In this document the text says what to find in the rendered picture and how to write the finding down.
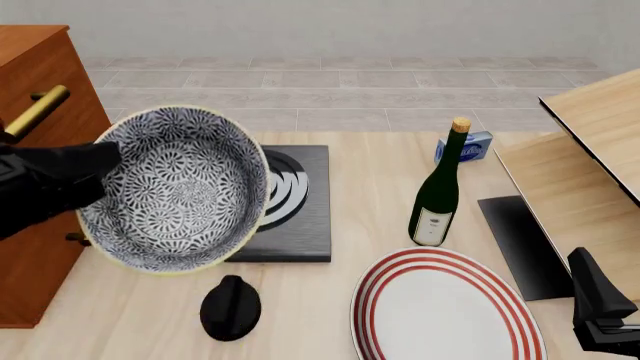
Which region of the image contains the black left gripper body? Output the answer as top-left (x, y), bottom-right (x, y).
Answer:
top-left (0, 144), bottom-right (107, 241)

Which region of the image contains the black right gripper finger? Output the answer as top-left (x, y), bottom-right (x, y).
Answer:
top-left (567, 246), bottom-right (640, 328)

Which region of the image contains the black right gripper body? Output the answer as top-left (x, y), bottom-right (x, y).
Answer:
top-left (572, 315), bottom-right (640, 358)

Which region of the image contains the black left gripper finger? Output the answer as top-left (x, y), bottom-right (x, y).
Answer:
top-left (13, 141), bottom-right (123, 184)

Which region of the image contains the black-and-white patterned bowl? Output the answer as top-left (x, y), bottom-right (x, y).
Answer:
top-left (75, 104), bottom-right (272, 279)

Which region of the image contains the round black stove knob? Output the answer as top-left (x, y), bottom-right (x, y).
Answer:
top-left (199, 273), bottom-right (263, 343)

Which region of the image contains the flat black stove plate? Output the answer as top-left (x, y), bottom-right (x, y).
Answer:
top-left (224, 144), bottom-right (333, 264)

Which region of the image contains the wooden cabinet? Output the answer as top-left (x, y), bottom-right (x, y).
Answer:
top-left (0, 24), bottom-right (114, 330)

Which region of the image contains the pale wooden rack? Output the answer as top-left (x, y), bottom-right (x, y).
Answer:
top-left (476, 68), bottom-right (640, 303)

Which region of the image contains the white plate with red rings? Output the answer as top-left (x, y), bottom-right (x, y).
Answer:
top-left (350, 246), bottom-right (548, 360)

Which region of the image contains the dark green wine bottle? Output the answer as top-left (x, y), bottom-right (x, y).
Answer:
top-left (407, 116), bottom-right (473, 248)

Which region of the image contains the small blue printed box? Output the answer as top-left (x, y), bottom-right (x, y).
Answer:
top-left (433, 129), bottom-right (495, 165)

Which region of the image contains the long brass drawer handle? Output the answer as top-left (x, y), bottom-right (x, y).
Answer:
top-left (2, 84), bottom-right (72, 143)

